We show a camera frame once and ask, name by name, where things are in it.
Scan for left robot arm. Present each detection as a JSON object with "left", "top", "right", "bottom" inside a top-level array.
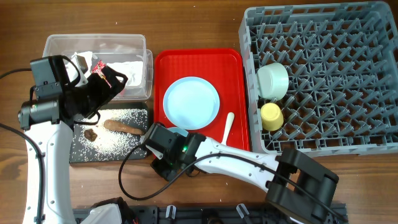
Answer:
[{"left": 18, "top": 55, "right": 127, "bottom": 223}]

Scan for clear plastic bin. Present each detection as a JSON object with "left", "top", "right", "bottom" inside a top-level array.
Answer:
[{"left": 43, "top": 34, "right": 154, "bottom": 101}]

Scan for white plastic spoon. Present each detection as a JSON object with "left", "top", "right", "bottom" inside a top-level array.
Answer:
[{"left": 221, "top": 112, "right": 234, "bottom": 145}]

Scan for grey dishwasher rack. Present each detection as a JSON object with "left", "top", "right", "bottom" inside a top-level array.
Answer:
[{"left": 239, "top": 1, "right": 397, "bottom": 157}]

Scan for light green bowl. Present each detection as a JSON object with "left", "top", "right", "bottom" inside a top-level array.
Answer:
[{"left": 257, "top": 63, "right": 289, "bottom": 100}]

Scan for rice and food leftovers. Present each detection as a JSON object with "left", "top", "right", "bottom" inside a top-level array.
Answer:
[{"left": 73, "top": 109, "right": 147, "bottom": 162}]

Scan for white tissue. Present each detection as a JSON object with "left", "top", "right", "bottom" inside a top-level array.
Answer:
[
  {"left": 107, "top": 61, "right": 144, "bottom": 88},
  {"left": 65, "top": 51, "right": 99, "bottom": 86}
]

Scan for light blue plate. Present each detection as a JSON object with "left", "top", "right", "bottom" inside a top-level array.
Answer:
[{"left": 162, "top": 77, "right": 221, "bottom": 130}]

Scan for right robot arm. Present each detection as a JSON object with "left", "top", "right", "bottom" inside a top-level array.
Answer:
[{"left": 143, "top": 123, "right": 339, "bottom": 223}]

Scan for black plastic tray bin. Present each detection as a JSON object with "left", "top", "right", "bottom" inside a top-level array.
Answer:
[{"left": 68, "top": 102, "right": 149, "bottom": 164}]

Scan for small light blue bowl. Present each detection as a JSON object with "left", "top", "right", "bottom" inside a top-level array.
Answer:
[{"left": 168, "top": 127, "right": 188, "bottom": 137}]

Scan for red strawberry cake wrapper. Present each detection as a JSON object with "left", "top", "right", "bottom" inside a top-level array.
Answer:
[{"left": 89, "top": 60, "right": 128, "bottom": 95}]

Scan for yellow plastic cup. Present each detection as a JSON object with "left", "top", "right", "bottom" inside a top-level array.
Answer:
[{"left": 260, "top": 103, "right": 284, "bottom": 131}]

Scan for red plastic tray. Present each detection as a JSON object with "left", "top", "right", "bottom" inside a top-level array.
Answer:
[{"left": 154, "top": 49, "right": 250, "bottom": 151}]

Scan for brown carrot-shaped food scrap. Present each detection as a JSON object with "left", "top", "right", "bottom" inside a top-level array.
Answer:
[{"left": 103, "top": 119, "right": 144, "bottom": 135}]

